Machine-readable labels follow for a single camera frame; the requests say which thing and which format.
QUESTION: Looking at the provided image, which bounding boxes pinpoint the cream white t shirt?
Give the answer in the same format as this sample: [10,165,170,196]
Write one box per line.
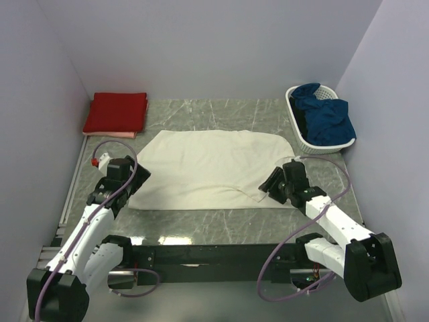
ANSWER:
[128,130,294,211]

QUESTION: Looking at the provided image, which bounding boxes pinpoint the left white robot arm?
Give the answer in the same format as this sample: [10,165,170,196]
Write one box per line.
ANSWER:
[26,156,150,321]

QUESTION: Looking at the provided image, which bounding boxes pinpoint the folded red t shirt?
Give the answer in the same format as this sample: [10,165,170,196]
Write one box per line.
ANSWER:
[82,92,147,135]

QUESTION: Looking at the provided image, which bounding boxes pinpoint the crumpled blue t shirt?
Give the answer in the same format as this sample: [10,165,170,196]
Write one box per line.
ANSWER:
[290,83,357,146]

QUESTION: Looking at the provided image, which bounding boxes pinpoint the aluminium extrusion rail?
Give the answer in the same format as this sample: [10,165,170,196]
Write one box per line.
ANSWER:
[36,217,77,269]

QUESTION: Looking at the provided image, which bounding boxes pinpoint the folded pink t shirt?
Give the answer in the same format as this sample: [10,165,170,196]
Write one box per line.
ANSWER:
[82,99,148,139]

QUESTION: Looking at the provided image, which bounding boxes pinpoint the white plastic laundry basket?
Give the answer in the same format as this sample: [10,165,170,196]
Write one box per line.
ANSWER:
[285,85,356,155]

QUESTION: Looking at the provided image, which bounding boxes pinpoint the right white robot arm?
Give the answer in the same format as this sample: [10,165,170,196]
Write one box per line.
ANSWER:
[257,158,402,302]

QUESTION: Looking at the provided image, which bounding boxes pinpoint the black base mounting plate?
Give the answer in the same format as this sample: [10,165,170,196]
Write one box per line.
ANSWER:
[100,239,336,289]

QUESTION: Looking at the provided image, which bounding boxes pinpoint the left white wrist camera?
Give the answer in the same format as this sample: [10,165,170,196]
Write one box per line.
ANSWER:
[90,152,112,172]

